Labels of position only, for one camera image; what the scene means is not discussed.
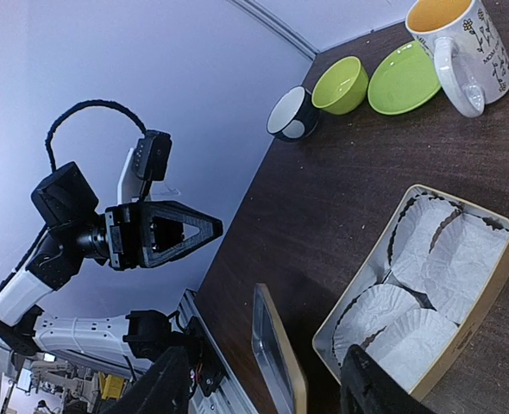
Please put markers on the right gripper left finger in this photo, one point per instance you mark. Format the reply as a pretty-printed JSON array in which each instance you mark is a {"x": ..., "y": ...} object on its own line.
[{"x": 165, "y": 388}]

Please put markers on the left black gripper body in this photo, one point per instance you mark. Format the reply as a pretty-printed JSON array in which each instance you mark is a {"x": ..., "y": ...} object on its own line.
[{"x": 126, "y": 227}]

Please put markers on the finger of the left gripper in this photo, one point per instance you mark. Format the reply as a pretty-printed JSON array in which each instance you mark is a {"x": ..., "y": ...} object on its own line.
[
  {"x": 182, "y": 213},
  {"x": 164, "y": 240}
]

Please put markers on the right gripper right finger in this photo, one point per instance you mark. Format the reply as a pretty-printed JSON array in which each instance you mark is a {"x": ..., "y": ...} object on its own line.
[{"x": 366, "y": 388}]

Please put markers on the bear print tin lid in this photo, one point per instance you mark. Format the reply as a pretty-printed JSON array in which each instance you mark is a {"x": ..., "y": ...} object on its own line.
[{"x": 279, "y": 366}]

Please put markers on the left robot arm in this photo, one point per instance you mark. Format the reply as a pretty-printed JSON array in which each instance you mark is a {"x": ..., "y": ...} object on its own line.
[{"x": 73, "y": 232}]

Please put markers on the white paper cupcake liner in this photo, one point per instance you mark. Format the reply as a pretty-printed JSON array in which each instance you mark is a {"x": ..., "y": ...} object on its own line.
[
  {"x": 460, "y": 265},
  {"x": 373, "y": 310},
  {"x": 408, "y": 347},
  {"x": 414, "y": 236}
]

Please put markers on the beige tin box base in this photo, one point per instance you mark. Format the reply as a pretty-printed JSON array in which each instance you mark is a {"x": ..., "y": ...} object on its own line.
[{"x": 422, "y": 292}]

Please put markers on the black white dotted cup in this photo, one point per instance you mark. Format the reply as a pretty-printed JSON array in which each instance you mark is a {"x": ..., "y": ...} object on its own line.
[{"x": 293, "y": 117}]

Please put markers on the green small bowl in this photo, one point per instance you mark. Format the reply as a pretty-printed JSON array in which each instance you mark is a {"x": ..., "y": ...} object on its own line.
[{"x": 342, "y": 88}]

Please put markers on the green saucer plate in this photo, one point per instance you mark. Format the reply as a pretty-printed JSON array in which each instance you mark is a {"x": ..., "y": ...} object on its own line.
[{"x": 403, "y": 81}]

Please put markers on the white floral mug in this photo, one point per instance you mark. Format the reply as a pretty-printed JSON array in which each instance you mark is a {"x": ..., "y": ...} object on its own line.
[{"x": 470, "y": 59}]

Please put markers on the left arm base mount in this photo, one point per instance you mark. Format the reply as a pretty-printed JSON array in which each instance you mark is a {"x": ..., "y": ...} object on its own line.
[{"x": 207, "y": 366}]

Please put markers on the aluminium front rail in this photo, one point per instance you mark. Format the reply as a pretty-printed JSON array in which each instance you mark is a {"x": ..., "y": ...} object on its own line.
[{"x": 218, "y": 389}]

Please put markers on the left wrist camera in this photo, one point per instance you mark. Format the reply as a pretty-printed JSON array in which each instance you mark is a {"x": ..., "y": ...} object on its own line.
[{"x": 144, "y": 164}]

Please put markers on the left aluminium frame post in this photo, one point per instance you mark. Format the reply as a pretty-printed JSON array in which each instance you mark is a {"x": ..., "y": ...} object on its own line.
[{"x": 277, "y": 26}]

